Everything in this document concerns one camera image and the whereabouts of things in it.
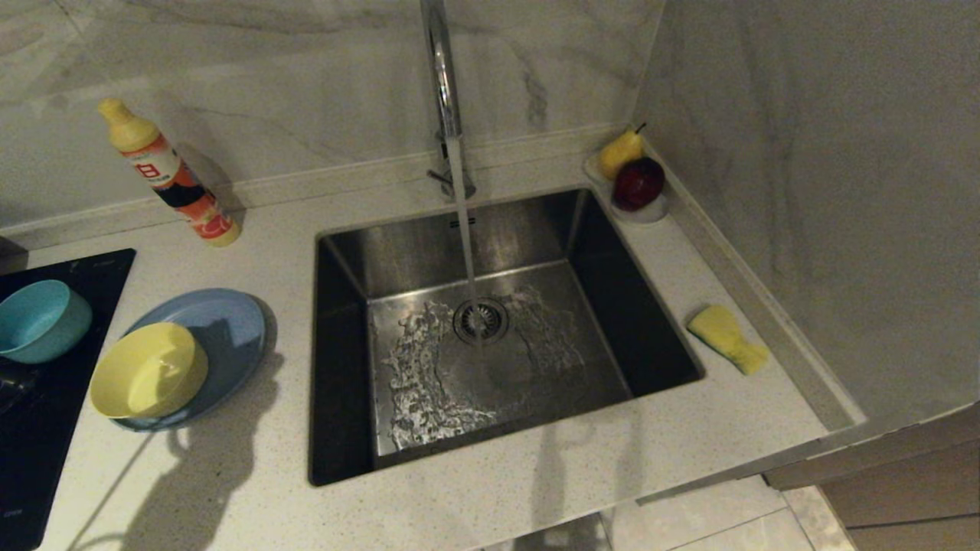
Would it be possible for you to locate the chrome faucet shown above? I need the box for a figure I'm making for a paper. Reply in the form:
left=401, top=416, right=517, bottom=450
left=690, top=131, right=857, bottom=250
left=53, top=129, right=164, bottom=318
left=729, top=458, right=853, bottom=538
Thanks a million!
left=419, top=0, right=477, bottom=201

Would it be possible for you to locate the yellow sponge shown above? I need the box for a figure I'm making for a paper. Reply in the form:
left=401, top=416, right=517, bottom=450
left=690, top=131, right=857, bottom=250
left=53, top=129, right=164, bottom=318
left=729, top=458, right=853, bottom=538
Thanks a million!
left=688, top=305, right=771, bottom=376

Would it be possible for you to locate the metal sink drain strainer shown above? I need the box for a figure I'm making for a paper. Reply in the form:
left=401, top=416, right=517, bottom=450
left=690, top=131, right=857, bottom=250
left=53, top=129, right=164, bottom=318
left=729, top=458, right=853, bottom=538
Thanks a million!
left=452, top=297, right=510, bottom=346

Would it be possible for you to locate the stainless steel sink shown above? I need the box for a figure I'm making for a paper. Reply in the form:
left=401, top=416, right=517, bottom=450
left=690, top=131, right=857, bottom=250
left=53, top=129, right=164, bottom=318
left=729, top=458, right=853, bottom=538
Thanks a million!
left=308, top=186, right=705, bottom=488

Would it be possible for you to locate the running water stream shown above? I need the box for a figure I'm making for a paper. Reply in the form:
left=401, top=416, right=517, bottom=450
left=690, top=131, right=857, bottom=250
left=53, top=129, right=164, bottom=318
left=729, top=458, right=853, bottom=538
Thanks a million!
left=446, top=136, right=485, bottom=345

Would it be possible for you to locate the small white dish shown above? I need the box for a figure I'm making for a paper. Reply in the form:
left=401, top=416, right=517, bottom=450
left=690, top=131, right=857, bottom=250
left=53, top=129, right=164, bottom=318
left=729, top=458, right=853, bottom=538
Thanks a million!
left=584, top=149, right=671, bottom=224

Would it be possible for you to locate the yellow pear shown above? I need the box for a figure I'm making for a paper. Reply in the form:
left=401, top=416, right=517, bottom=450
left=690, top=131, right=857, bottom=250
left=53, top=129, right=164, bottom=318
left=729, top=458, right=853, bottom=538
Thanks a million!
left=598, top=122, right=648, bottom=181

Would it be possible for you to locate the red apple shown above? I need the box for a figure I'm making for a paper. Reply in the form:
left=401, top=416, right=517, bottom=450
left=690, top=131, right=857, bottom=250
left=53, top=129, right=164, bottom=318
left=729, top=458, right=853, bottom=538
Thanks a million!
left=612, top=156, right=666, bottom=211

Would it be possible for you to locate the blue plate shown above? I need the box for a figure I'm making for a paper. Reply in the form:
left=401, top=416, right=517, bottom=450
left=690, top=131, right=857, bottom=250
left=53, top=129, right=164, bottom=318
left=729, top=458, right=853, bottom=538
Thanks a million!
left=115, top=288, right=267, bottom=432

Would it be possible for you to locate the yellow bowl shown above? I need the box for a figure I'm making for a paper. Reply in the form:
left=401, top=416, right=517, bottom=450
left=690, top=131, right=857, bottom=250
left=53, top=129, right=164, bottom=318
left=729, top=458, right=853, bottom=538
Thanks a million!
left=90, top=322, right=209, bottom=420

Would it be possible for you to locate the teal bowl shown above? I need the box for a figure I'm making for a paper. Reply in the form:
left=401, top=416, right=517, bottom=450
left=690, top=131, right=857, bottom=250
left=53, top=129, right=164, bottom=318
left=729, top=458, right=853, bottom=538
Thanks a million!
left=0, top=279, right=93, bottom=365

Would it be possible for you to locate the black induction cooktop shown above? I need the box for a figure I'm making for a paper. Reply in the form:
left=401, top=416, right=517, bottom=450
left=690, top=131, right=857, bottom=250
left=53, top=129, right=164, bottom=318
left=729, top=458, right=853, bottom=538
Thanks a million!
left=0, top=247, right=137, bottom=551

